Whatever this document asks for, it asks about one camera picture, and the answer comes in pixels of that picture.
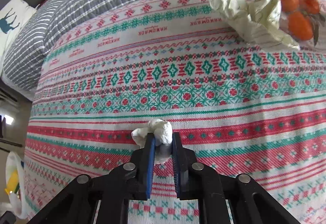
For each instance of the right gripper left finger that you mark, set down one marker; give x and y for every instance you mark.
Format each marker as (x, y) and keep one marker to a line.
(103, 199)

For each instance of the patterned red green tablecloth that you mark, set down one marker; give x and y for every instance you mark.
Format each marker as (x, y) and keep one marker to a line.
(240, 107)

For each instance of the white trash bin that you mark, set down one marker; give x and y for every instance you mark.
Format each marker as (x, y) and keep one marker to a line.
(17, 201)

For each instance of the cream paper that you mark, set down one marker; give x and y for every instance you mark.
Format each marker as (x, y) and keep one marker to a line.
(256, 22)

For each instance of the white deer print pillow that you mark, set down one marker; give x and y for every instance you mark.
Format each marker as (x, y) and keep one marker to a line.
(14, 16)

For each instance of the yellow snack wrapper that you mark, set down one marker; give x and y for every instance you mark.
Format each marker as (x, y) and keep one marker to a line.
(12, 186)

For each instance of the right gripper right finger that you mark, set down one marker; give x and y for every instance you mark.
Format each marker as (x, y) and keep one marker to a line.
(223, 199)

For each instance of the small white tissue ball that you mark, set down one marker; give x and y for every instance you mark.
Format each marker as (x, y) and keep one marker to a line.
(163, 132)

